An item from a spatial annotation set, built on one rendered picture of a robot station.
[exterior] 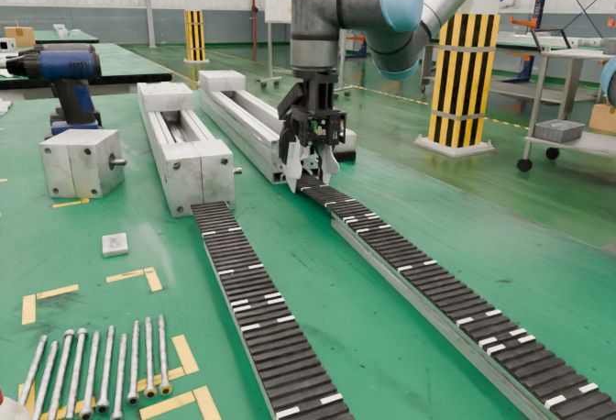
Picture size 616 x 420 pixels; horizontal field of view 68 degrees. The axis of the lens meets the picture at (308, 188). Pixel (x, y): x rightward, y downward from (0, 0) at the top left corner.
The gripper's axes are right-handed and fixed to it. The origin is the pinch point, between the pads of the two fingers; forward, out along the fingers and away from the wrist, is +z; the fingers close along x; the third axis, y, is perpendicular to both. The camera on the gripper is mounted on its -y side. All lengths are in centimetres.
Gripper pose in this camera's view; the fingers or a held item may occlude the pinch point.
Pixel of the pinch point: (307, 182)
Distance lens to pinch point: 80.9
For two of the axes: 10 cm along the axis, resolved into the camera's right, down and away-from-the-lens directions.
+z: -0.2, 9.3, 3.6
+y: 3.8, 3.4, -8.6
